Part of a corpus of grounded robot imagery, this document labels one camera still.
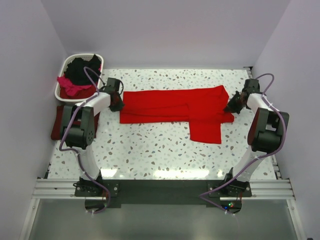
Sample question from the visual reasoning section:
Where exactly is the bright red t-shirt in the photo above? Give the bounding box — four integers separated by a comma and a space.
119, 85, 235, 144

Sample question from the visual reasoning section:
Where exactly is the aluminium frame rail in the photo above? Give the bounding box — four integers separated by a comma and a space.
19, 178, 305, 240

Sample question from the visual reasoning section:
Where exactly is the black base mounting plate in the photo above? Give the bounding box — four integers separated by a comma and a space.
74, 178, 252, 213

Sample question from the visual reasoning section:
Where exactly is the folded dark maroon t-shirt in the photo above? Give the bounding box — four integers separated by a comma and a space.
50, 105, 100, 141

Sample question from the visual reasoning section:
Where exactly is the pink t-shirt in basket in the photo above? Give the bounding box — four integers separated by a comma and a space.
57, 67, 99, 91

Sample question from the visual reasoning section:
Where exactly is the black t-shirt in basket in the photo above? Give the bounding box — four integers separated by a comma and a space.
64, 54, 102, 86

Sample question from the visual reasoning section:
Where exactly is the dark red t-shirt in basket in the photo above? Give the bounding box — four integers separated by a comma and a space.
59, 85, 96, 100

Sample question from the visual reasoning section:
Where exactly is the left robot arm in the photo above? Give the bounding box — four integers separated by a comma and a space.
59, 77, 124, 200

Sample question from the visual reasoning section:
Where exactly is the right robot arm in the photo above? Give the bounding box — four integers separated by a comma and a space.
217, 78, 290, 197

